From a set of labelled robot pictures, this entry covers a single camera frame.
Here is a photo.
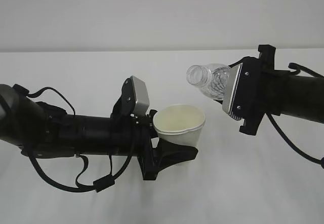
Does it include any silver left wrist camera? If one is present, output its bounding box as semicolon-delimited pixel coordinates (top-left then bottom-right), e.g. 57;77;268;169
121;76;150;116

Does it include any black camera cable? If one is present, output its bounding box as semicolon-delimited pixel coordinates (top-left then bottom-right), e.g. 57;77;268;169
265;62;324;169
15;83;132;194

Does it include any black left camera cable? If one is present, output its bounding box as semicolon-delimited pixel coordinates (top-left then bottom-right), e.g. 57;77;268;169
15;83;132;194

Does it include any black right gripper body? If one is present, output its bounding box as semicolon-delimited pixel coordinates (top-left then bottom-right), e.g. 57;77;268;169
229;45;289;135

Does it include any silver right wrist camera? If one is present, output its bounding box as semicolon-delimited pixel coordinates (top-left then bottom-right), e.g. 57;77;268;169
222;63;242;121

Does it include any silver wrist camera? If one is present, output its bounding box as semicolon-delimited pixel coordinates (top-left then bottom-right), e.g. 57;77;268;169
121;76;150;116
222;63;242;121

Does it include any clear green-label water bottle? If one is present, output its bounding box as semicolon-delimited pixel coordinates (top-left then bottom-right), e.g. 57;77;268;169
186;63;231;101

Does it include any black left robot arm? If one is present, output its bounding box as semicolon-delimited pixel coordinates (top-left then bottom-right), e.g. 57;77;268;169
1;79;198;180

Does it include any white paper cup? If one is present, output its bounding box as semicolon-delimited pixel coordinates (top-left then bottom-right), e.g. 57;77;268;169
153;104;206;147

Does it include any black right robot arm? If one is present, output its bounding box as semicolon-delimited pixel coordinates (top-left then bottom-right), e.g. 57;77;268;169
222;45;323;136

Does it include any black right camera cable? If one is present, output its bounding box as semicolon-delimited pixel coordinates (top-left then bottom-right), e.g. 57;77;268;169
265;62;324;169

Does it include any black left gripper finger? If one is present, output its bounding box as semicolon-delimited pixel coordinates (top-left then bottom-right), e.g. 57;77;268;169
153;138;198;173

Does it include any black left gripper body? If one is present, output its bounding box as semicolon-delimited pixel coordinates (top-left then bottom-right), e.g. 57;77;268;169
113;109;158;181

